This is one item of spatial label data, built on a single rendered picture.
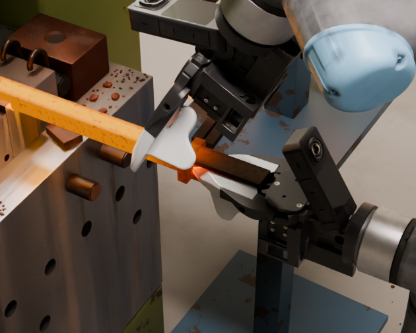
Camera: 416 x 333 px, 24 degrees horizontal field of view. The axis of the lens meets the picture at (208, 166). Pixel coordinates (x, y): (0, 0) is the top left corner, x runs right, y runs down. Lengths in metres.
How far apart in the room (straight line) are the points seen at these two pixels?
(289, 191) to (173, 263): 1.33
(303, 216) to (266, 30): 0.27
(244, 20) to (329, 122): 0.88
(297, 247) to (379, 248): 0.10
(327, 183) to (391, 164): 1.66
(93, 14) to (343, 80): 0.93
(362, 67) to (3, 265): 0.66
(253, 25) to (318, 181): 0.24
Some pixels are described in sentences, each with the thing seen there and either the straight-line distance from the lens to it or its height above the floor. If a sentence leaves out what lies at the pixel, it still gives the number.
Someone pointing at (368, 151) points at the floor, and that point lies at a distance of 2.72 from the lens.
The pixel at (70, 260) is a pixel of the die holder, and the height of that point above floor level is 0.74.
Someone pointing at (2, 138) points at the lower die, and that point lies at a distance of 1.25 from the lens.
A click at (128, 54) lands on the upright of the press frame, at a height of 0.75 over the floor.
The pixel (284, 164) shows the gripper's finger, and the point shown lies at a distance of 1.11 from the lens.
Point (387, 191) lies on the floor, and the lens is 2.61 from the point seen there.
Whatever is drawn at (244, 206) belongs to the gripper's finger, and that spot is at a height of 1.01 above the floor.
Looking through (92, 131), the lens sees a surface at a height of 1.00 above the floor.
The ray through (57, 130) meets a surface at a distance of 1.30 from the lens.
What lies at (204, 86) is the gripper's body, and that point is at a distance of 0.92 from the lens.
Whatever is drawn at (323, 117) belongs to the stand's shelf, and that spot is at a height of 0.68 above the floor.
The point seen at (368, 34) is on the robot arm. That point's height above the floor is 1.34.
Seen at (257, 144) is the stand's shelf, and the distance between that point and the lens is 1.65.
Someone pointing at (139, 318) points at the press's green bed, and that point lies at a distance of 1.68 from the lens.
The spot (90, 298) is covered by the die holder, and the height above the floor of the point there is 0.62.
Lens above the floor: 1.74
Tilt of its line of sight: 41 degrees down
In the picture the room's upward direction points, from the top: straight up
